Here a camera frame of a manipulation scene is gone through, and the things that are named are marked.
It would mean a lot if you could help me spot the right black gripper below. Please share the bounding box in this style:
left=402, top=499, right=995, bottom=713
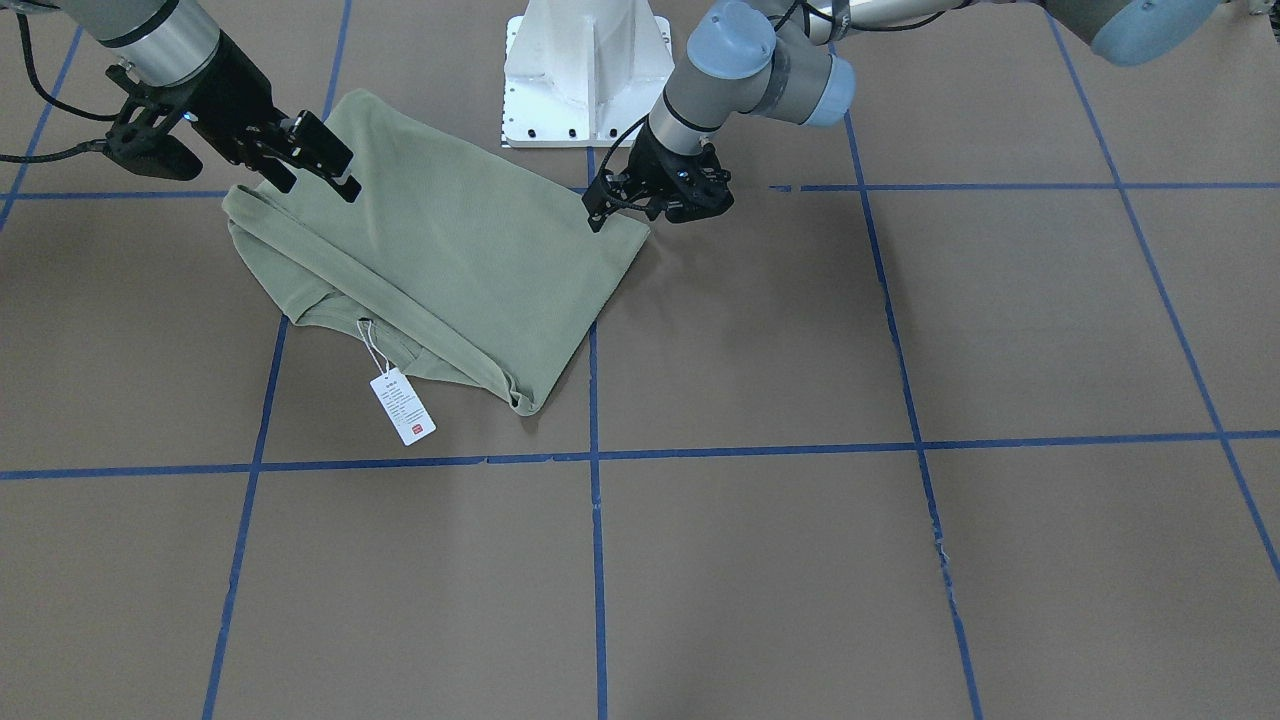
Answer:
left=183, top=32, right=362, bottom=202

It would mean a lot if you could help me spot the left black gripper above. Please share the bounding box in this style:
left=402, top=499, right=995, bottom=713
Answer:
left=582, top=126, right=735, bottom=233

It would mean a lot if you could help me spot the olive green long-sleeve shirt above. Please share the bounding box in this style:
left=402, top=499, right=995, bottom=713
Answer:
left=221, top=88, right=650, bottom=416

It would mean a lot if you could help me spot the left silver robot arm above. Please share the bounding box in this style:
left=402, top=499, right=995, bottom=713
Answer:
left=582, top=1, right=1004, bottom=232

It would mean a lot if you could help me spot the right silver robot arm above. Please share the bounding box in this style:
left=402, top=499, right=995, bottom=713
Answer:
left=5, top=1, right=361, bottom=202

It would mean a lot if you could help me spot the white shirt price tag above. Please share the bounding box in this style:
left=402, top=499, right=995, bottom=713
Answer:
left=356, top=318, right=436, bottom=447

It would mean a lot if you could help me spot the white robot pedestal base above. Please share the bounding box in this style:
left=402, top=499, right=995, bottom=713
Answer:
left=500, top=1, right=675, bottom=149

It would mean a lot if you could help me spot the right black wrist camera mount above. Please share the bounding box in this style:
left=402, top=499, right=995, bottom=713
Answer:
left=102, top=65, right=204, bottom=181

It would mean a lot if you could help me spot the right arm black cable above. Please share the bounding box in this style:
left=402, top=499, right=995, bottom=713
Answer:
left=0, top=10, right=125, bottom=167

